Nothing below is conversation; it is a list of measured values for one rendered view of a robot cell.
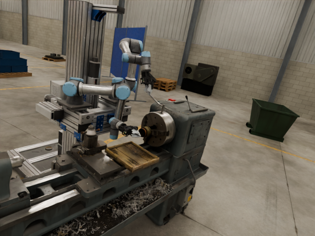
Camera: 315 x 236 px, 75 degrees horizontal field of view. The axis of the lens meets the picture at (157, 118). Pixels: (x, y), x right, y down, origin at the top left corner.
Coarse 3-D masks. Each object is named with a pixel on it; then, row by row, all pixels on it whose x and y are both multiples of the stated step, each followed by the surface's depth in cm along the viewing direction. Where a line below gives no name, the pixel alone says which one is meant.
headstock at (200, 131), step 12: (156, 108) 201; (168, 108) 196; (180, 108) 203; (192, 108) 212; (204, 108) 223; (180, 120) 183; (192, 120) 187; (204, 120) 210; (180, 132) 184; (192, 132) 197; (204, 132) 217; (168, 144) 195; (180, 144) 187; (192, 144) 208
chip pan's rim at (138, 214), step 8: (200, 168) 241; (208, 168) 235; (200, 176) 228; (184, 184) 203; (176, 192) 196; (160, 200) 176; (144, 208) 159; (136, 216) 156; (120, 224) 143; (112, 232) 140
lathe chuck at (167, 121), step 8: (152, 112) 183; (160, 112) 183; (144, 120) 190; (152, 120) 184; (160, 120) 177; (168, 120) 179; (152, 128) 190; (160, 128) 179; (168, 128) 176; (152, 136) 186; (160, 136) 180; (168, 136) 177; (152, 144) 187; (160, 144) 181
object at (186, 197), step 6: (192, 174) 204; (186, 186) 221; (192, 186) 231; (180, 192) 226; (186, 192) 223; (192, 192) 228; (180, 198) 227; (186, 198) 228; (180, 204) 228; (174, 210) 226; (180, 210) 233
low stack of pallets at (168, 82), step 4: (160, 80) 954; (164, 80) 977; (168, 80) 1005; (156, 84) 994; (160, 84) 949; (164, 84) 962; (168, 84) 943; (172, 84) 990; (176, 84) 1043; (160, 88) 962; (164, 88) 946; (168, 88) 958
